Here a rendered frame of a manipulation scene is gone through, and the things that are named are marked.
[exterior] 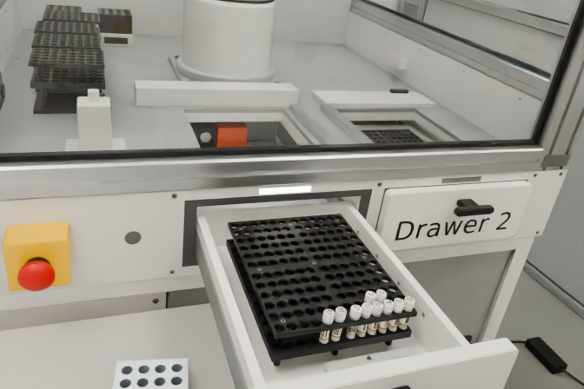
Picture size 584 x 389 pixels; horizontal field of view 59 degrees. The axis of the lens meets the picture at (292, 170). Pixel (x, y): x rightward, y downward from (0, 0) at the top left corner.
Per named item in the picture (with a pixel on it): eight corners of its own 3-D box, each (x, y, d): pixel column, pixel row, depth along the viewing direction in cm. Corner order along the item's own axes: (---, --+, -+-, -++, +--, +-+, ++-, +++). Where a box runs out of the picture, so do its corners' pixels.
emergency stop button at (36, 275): (56, 293, 63) (53, 266, 61) (18, 296, 61) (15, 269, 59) (56, 277, 65) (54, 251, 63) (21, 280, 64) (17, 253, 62)
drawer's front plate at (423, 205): (514, 237, 96) (534, 184, 91) (376, 252, 86) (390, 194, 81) (507, 231, 97) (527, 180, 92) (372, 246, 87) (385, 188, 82)
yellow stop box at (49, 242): (71, 289, 66) (67, 242, 63) (7, 296, 63) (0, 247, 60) (72, 265, 70) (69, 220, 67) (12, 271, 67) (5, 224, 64)
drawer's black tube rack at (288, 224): (405, 352, 64) (417, 312, 61) (268, 378, 57) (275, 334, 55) (334, 247, 82) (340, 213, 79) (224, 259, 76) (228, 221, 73)
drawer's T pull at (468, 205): (494, 214, 86) (495, 207, 85) (456, 217, 83) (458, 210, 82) (480, 203, 89) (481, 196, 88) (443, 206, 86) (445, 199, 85)
